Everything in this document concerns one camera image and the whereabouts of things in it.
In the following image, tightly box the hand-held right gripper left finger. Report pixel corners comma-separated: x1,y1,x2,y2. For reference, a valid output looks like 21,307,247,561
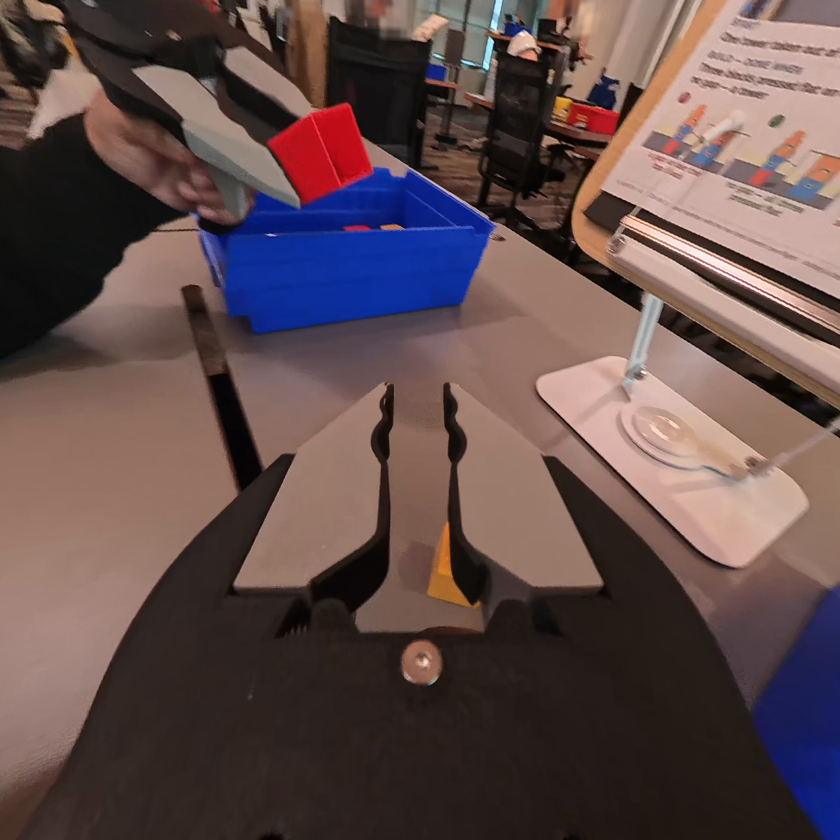
233,382,395,611

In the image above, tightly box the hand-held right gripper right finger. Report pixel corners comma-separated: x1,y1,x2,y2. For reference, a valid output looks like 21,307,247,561
443,382,605,608

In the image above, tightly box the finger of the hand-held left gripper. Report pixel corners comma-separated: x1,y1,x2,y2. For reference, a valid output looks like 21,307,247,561
134,64,303,211
222,46,312,144

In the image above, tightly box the red mega block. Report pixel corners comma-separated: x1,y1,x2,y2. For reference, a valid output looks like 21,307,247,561
266,101,375,206

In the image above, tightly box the yellow mega block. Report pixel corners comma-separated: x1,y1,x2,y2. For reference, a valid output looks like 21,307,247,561
427,521,481,608

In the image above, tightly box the blue plastic storage bin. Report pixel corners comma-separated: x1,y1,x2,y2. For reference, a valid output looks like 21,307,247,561
197,167,496,334
753,584,840,840

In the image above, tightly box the person's left forearm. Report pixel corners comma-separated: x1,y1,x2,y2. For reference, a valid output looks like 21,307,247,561
0,115,191,358

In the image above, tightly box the person's left hand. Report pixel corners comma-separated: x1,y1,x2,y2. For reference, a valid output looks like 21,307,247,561
84,88,253,227

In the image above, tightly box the black mesh office chair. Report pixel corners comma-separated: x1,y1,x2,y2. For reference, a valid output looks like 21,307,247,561
325,16,434,168

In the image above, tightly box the white stand with instruction sheet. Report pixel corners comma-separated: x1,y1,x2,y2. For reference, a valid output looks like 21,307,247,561
535,0,840,568

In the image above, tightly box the black backing board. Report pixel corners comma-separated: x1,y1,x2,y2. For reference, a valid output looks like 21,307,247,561
584,190,641,227

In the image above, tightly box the red plastic bin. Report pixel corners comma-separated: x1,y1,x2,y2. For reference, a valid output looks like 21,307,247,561
564,98,621,135

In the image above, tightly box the printed instruction sheet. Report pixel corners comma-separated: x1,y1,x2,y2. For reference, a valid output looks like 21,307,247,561
600,0,840,299

